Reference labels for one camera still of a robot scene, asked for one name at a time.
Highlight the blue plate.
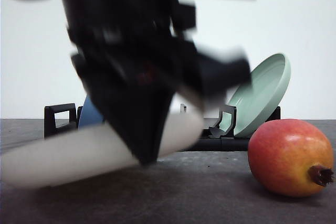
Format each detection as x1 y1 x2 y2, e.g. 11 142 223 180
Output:
79 94 106 128

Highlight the black dish rack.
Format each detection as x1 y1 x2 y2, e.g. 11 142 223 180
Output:
44 103 281 151

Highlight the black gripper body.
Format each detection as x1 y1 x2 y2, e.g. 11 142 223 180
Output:
60 0 198 88

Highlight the green plate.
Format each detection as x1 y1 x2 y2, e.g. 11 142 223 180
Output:
219 54 291 137

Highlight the red yellow pomegranate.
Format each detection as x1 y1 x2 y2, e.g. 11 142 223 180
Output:
248 119 335 197

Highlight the white plate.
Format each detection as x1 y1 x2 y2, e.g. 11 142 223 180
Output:
1 94 204 188

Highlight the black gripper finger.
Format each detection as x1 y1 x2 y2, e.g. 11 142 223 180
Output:
81 60 182 165
182 54 251 105

